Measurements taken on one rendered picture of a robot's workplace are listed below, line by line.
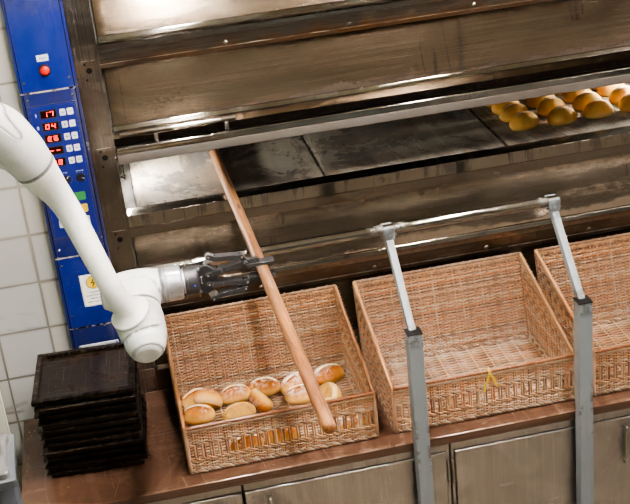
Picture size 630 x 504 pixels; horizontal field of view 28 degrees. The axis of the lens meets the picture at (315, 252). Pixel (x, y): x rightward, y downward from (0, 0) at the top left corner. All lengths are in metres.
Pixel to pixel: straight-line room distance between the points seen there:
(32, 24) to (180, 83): 0.44
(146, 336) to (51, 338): 0.90
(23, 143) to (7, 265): 0.97
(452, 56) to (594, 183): 0.66
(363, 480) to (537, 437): 0.52
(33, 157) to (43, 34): 0.71
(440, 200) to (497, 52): 0.49
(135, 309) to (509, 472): 1.29
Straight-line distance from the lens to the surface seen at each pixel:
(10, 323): 3.87
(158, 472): 3.62
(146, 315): 3.05
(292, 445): 3.62
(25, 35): 3.54
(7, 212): 3.73
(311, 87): 3.66
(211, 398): 3.77
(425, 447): 3.55
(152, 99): 3.62
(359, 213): 3.86
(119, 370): 3.64
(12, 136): 2.86
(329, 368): 3.86
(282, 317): 2.96
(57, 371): 3.71
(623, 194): 4.10
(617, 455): 3.87
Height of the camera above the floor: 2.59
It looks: 25 degrees down
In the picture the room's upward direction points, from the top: 6 degrees counter-clockwise
